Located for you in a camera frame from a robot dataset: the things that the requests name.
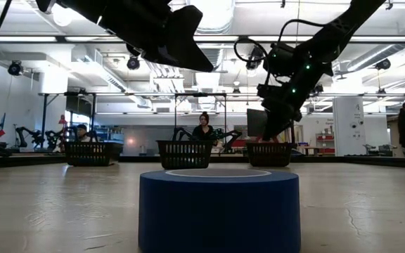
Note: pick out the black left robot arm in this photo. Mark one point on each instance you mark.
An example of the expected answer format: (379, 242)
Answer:
(76, 7)

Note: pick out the blue tape roll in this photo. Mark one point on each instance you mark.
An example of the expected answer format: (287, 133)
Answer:
(220, 218)

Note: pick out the white pillar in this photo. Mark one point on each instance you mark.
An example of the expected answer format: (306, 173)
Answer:
(346, 140)

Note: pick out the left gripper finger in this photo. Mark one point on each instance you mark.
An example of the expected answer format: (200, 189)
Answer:
(185, 42)

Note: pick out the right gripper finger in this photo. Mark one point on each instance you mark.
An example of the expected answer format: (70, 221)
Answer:
(276, 128)

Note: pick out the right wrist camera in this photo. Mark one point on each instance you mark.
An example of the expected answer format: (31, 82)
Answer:
(280, 59)

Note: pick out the black monitor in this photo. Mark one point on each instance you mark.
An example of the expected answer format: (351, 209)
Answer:
(255, 123)

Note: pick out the black aluminium table frame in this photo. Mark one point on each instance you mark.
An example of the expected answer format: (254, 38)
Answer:
(19, 161)

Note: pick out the black background rig frame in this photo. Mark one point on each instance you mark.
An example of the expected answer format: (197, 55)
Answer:
(200, 94)
(44, 123)

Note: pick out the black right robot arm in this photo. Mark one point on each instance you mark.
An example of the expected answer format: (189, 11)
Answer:
(346, 24)

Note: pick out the black plastic basket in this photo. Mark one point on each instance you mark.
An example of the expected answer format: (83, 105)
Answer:
(185, 154)
(271, 154)
(93, 152)

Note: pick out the black ceiling spotlight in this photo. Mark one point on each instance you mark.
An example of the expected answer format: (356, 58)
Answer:
(133, 63)
(15, 68)
(255, 61)
(383, 64)

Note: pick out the black horizontal crossbar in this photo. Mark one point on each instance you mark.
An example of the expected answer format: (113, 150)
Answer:
(60, 38)

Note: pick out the black background robot arm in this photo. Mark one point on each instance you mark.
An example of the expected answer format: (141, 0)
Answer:
(183, 133)
(232, 135)
(33, 135)

